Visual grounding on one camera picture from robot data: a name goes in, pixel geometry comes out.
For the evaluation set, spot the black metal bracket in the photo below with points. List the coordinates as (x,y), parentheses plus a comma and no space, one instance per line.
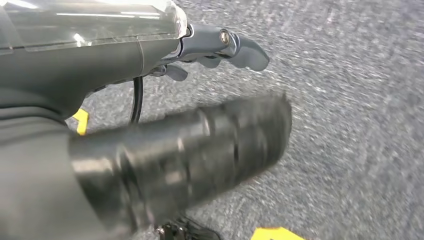
(185,230)

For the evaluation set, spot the black taped mount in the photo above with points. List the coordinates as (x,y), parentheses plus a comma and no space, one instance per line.
(182,152)

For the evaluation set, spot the yellow floor tape square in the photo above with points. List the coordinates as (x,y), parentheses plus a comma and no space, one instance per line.
(81,122)

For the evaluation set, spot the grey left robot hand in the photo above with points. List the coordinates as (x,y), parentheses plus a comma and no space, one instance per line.
(82,63)

